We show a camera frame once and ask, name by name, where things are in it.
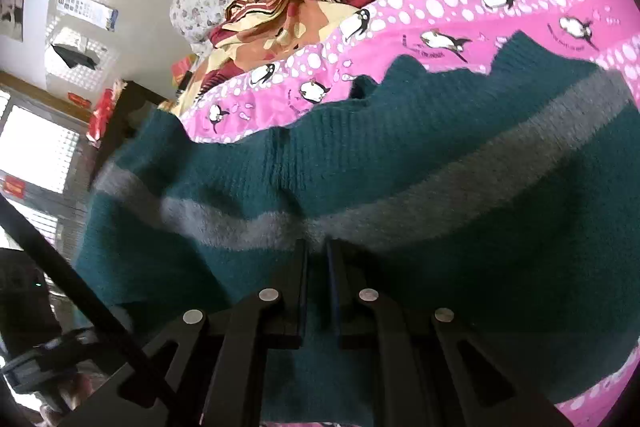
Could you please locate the dark wooden cabinet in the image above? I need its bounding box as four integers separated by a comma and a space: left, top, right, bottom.
90, 79, 172, 194

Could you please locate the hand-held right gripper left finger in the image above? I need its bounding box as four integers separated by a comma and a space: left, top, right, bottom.
57, 239, 309, 427

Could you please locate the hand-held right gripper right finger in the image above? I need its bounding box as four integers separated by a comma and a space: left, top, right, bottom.
325, 239, 576, 427

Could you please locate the window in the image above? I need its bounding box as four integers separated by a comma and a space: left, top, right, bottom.
0, 87, 87, 249

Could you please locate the wall poster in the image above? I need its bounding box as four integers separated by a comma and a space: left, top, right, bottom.
55, 0, 119, 32

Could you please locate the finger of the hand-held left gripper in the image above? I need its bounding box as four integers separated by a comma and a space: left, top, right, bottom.
0, 196, 168, 390

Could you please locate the green grey-striped knit sweater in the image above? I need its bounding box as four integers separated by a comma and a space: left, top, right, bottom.
75, 32, 640, 427

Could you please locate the pale wall picture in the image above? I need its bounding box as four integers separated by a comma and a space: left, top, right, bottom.
0, 0, 29, 42

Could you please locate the red window sticker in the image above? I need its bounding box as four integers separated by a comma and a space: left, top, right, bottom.
0, 174, 27, 198

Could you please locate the red bag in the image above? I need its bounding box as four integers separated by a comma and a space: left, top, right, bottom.
86, 79, 126, 148

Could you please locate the pink penguin print blanket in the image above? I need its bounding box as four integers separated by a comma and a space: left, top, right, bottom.
180, 0, 640, 427

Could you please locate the dark hanging cloth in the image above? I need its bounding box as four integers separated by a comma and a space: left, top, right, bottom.
52, 44, 97, 70

